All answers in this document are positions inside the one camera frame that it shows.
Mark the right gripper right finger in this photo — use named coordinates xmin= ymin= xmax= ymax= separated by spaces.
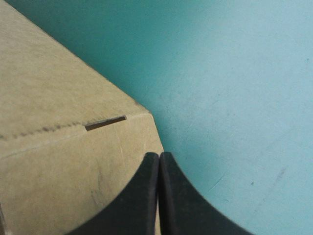
xmin=159 ymin=152 xmax=256 ymax=235

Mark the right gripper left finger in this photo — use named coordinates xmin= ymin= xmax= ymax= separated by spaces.
xmin=65 ymin=152 xmax=160 ymax=235

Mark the brown cardboard box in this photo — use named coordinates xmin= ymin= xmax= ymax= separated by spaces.
xmin=0 ymin=0 xmax=165 ymax=235

